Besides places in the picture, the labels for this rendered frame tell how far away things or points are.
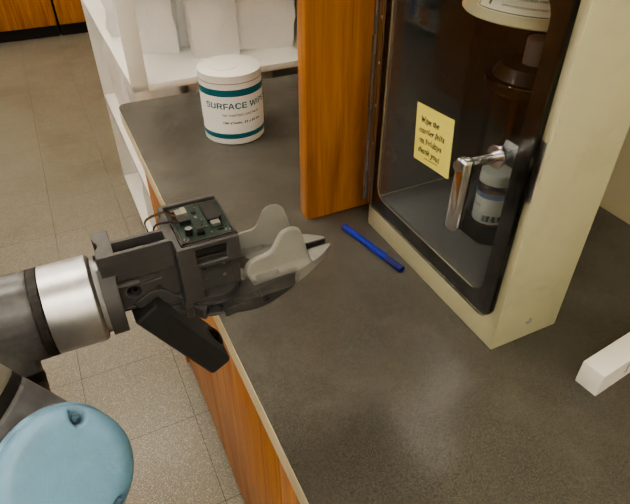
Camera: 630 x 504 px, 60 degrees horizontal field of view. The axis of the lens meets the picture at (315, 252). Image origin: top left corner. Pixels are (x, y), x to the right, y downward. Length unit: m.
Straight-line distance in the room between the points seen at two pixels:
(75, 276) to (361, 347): 0.39
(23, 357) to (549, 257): 0.55
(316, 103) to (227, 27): 0.92
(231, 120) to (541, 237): 0.71
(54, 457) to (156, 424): 1.53
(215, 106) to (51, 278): 0.75
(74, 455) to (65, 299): 0.16
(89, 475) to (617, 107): 0.56
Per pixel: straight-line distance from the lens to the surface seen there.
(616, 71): 0.61
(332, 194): 0.94
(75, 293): 0.47
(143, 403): 1.92
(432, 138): 0.71
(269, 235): 0.54
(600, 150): 0.65
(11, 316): 0.47
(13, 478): 0.34
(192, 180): 1.09
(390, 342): 0.74
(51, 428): 0.34
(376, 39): 0.80
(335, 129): 0.89
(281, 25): 1.82
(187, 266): 0.46
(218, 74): 1.15
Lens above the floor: 1.48
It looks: 38 degrees down
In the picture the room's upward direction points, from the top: straight up
